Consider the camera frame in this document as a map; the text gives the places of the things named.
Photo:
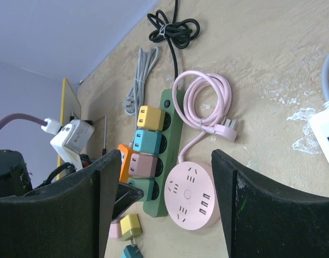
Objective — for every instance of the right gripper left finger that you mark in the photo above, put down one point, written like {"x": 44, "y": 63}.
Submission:
{"x": 68, "y": 218}

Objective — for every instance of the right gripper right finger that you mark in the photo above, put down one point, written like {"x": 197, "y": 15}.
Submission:
{"x": 264, "y": 218}

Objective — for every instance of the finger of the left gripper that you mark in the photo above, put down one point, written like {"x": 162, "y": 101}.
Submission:
{"x": 127, "y": 195}

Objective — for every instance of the green charger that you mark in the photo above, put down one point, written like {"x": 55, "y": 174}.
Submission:
{"x": 146, "y": 185}

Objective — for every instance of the pink charger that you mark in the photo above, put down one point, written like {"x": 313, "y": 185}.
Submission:
{"x": 115, "y": 230}
{"x": 142, "y": 165}

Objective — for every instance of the teal usb charger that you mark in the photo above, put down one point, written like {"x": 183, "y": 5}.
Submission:
{"x": 149, "y": 142}

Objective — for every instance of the yellow usb charger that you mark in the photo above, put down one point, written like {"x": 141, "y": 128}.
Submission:
{"x": 151, "y": 118}

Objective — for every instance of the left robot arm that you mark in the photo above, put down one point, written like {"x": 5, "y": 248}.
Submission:
{"x": 15, "y": 181}

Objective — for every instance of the yellow charger front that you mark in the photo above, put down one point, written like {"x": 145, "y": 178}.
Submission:
{"x": 130, "y": 227}

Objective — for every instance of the green power strip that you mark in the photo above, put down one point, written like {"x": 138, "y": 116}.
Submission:
{"x": 167, "y": 158}

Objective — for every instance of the orange power strip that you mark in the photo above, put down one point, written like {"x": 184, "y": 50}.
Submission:
{"x": 126, "y": 153}

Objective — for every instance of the teal charger front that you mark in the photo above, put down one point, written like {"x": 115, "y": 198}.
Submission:
{"x": 131, "y": 251}

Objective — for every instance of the pink round power strip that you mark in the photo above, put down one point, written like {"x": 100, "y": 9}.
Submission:
{"x": 190, "y": 196}

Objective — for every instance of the white yellow drawing board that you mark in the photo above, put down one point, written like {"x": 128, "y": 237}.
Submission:
{"x": 71, "y": 109}

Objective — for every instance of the white power strip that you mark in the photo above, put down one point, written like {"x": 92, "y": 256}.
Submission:
{"x": 319, "y": 124}

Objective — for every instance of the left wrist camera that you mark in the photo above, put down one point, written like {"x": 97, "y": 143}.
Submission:
{"x": 69, "y": 140}

